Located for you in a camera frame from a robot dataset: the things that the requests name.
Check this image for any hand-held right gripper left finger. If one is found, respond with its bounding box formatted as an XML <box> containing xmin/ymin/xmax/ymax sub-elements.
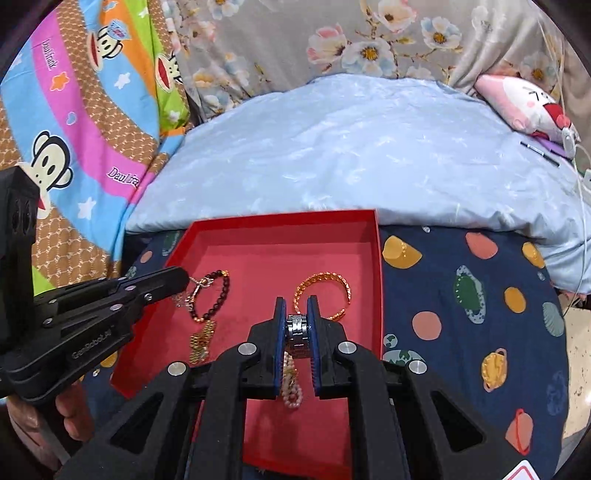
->
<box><xmin>55</xmin><ymin>296</ymin><xmax>288</xmax><ymax>480</ymax></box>

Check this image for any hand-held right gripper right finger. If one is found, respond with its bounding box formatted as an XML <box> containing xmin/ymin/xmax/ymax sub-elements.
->
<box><xmin>307</xmin><ymin>296</ymin><xmax>527</xmax><ymax>480</ymax></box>

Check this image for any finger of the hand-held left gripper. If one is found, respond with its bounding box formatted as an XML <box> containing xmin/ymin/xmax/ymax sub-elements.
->
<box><xmin>46</xmin><ymin>285</ymin><xmax>188</xmax><ymax>340</ymax></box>
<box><xmin>34</xmin><ymin>267</ymin><xmax>190</xmax><ymax>319</ymax></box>

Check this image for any silver flower earring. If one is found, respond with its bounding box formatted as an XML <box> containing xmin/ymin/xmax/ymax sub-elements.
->
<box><xmin>172</xmin><ymin>276</ymin><xmax>204</xmax><ymax>310</ymax></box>

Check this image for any white pearl bracelet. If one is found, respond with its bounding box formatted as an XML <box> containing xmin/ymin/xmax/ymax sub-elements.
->
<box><xmin>281</xmin><ymin>351</ymin><xmax>304</xmax><ymax>409</ymax></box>

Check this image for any gold watch-band bracelet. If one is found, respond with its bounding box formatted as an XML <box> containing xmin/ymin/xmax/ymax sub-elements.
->
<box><xmin>188</xmin><ymin>320</ymin><xmax>217</xmax><ymax>365</ymax></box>

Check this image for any dark wooden bead bracelet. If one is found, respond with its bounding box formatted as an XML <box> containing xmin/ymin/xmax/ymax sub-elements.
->
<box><xmin>190</xmin><ymin>270</ymin><xmax>230</xmax><ymax>324</ymax></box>

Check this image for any gold bangle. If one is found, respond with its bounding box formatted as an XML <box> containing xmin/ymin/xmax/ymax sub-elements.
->
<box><xmin>294</xmin><ymin>272</ymin><xmax>352</xmax><ymax>323</ymax></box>

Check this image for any red cardboard box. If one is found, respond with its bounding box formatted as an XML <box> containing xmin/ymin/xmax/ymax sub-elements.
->
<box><xmin>111</xmin><ymin>209</ymin><xmax>385</xmax><ymax>480</ymax></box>

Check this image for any person's left hand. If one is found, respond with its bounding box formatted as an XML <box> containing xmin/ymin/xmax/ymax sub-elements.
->
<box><xmin>7</xmin><ymin>382</ymin><xmax>95</xmax><ymax>462</ymax></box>

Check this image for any navy planet print bedsheet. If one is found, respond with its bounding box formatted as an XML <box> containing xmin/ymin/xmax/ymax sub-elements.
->
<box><xmin>78</xmin><ymin>222</ymin><xmax>573</xmax><ymax>480</ymax></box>

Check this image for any colourful monkey print blanket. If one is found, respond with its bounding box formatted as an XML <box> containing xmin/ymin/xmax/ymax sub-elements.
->
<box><xmin>0</xmin><ymin>0</ymin><xmax>204</xmax><ymax>296</ymax></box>

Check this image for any light blue quilt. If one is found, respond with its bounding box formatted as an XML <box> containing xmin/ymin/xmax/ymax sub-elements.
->
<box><xmin>124</xmin><ymin>74</ymin><xmax>591</xmax><ymax>296</ymax></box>

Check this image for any white card red outline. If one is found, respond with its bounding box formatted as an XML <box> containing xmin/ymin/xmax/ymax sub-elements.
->
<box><xmin>501</xmin><ymin>459</ymin><xmax>550</xmax><ymax>480</ymax></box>

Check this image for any grey floral cloth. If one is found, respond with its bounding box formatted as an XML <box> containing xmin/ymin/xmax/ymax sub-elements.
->
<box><xmin>161</xmin><ymin>0</ymin><xmax>591</xmax><ymax>134</ymax></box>

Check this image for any black pen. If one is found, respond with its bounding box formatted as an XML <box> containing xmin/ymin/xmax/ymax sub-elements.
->
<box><xmin>519</xmin><ymin>141</ymin><xmax>561</xmax><ymax>168</ymax></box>

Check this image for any purple flat object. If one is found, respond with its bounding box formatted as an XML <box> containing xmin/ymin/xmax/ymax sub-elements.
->
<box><xmin>542</xmin><ymin>138</ymin><xmax>573</xmax><ymax>160</ymax></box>

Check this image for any pink white plush pillow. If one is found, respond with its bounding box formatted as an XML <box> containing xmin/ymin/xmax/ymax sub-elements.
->
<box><xmin>475</xmin><ymin>74</ymin><xmax>580</xmax><ymax>144</ymax></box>

